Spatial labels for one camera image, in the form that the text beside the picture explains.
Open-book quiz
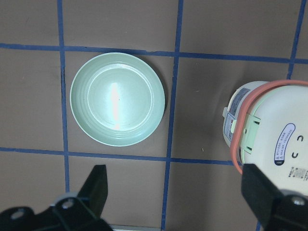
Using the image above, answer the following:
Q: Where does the green plate near cooker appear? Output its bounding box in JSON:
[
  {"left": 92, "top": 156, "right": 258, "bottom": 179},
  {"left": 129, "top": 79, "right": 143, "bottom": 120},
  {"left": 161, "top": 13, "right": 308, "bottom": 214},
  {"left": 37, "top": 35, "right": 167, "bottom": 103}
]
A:
[{"left": 70, "top": 52, "right": 166, "bottom": 147}]

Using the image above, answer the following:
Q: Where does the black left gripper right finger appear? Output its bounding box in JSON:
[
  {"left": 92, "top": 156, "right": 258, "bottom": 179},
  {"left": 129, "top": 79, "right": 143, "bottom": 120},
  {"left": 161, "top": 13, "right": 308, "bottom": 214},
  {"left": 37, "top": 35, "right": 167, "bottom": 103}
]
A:
[{"left": 241, "top": 164, "right": 284, "bottom": 225}]

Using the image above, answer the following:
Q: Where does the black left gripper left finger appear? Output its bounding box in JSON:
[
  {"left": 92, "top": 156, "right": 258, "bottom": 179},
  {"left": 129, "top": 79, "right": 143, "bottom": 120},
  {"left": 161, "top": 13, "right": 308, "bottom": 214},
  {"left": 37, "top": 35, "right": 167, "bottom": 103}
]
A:
[{"left": 77, "top": 165, "right": 107, "bottom": 217}]

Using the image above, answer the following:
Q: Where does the cream rice cooker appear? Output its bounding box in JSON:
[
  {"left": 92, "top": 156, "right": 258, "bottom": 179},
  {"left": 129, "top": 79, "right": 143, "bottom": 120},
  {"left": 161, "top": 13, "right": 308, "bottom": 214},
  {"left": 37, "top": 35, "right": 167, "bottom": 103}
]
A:
[{"left": 222, "top": 79, "right": 308, "bottom": 195}]

